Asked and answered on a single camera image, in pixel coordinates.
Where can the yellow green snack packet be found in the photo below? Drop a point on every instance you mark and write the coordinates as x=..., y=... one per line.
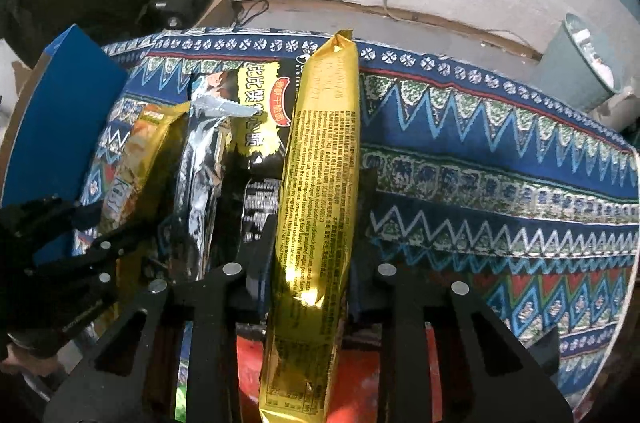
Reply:
x=142, y=163

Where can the black snack packet yellow label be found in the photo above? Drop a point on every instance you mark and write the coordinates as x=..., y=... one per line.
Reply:
x=260, y=103

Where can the silver foil snack packet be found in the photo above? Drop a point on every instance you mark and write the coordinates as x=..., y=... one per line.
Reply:
x=197, y=183

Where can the blue patterned tablecloth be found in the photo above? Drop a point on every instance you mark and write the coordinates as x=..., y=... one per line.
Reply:
x=475, y=163

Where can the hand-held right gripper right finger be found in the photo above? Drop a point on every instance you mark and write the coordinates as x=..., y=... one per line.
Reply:
x=367, y=228

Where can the small brown cardboard box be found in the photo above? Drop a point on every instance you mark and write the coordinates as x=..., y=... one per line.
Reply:
x=217, y=10

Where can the blue cardboard box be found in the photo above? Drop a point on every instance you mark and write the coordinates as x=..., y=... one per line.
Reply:
x=55, y=118

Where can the brown crumpled paper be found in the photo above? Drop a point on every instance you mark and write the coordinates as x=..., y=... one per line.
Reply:
x=617, y=108

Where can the orange snack packet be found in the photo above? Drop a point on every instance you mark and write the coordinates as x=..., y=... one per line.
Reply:
x=250, y=373

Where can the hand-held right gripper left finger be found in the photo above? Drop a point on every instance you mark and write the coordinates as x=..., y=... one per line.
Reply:
x=257, y=287

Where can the pale green trash bin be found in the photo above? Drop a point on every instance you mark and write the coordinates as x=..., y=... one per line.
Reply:
x=575, y=63

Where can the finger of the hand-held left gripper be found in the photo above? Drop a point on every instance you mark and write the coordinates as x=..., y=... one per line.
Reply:
x=82, y=303
x=117, y=243

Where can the black white-print snack packet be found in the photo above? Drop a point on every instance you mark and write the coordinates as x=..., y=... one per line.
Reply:
x=257, y=208

